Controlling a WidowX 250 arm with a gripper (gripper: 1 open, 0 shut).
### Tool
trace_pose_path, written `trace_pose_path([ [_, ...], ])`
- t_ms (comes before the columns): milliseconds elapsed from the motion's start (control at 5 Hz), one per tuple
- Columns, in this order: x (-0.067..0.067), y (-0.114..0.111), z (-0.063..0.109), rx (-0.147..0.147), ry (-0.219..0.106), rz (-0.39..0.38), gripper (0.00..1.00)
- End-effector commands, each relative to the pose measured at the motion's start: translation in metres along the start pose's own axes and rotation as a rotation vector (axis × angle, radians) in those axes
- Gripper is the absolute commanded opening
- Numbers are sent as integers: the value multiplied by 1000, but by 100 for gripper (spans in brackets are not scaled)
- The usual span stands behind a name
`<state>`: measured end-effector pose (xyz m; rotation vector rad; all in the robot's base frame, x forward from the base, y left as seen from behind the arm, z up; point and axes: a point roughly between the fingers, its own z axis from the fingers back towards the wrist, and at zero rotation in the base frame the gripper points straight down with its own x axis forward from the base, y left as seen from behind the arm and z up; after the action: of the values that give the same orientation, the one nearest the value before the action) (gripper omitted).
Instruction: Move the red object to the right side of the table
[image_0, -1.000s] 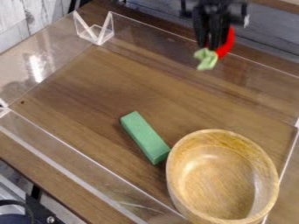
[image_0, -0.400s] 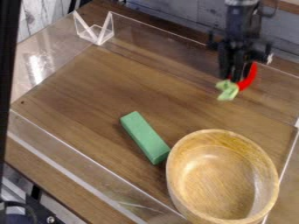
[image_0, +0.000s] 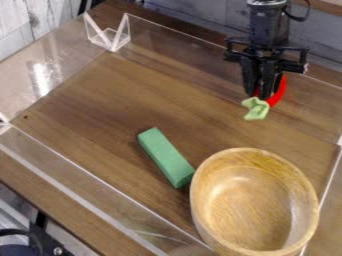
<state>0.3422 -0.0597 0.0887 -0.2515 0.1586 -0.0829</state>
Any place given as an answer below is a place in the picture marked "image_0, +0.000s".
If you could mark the clear acrylic corner bracket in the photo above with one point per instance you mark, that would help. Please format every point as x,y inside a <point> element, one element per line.
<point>109,38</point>

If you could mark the wooden bowl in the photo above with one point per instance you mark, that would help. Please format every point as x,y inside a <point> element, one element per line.
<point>253,204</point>

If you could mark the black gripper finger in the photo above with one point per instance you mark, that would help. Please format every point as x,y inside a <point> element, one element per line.
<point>249,74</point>
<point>269,77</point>

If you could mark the black metal table clamp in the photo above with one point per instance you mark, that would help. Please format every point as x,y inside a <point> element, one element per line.
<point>44,243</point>

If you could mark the red plush strawberry toy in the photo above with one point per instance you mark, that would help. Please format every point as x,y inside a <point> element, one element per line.
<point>259,107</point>

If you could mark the green rectangular block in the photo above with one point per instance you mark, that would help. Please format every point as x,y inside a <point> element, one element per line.
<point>167,157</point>

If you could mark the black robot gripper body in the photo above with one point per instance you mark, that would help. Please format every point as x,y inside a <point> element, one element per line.
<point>265,51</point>

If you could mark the clear acrylic tray walls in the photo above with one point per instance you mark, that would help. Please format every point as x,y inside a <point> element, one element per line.
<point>76,102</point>

